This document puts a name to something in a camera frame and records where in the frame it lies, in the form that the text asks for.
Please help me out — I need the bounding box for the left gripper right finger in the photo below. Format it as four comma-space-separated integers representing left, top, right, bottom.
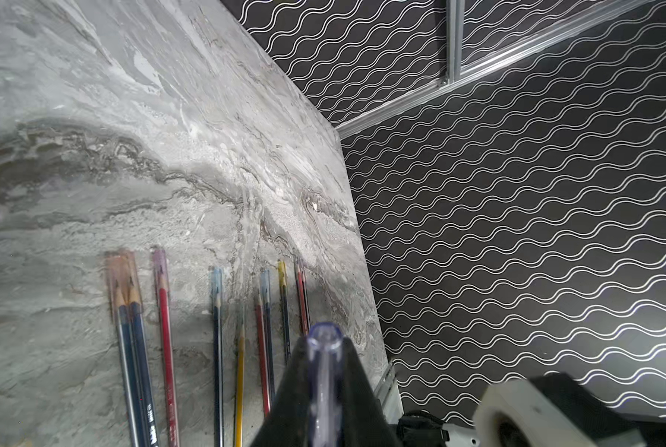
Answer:
337, 337, 401, 446

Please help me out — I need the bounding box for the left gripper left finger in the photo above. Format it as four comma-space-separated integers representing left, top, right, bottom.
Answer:
251, 336, 313, 447

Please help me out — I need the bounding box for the clear purple pencil cap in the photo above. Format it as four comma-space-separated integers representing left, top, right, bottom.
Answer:
306, 322, 343, 446

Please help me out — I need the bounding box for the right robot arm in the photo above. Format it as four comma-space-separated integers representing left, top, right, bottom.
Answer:
392, 374, 666, 446

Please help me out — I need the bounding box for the blue pencil blue cap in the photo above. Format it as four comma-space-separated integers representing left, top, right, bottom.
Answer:
260, 269, 275, 404

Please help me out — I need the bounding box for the dark pencil yellow cap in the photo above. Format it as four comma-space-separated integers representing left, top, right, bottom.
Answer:
277, 259, 291, 363

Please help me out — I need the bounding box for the red pencil pair right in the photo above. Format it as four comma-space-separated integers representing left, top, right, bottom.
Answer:
295, 260, 310, 336

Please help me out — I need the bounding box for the dark blue pencil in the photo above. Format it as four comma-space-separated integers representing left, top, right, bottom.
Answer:
210, 267, 225, 447

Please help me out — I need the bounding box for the red pencil pink cap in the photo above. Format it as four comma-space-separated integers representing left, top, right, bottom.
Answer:
152, 246, 181, 447

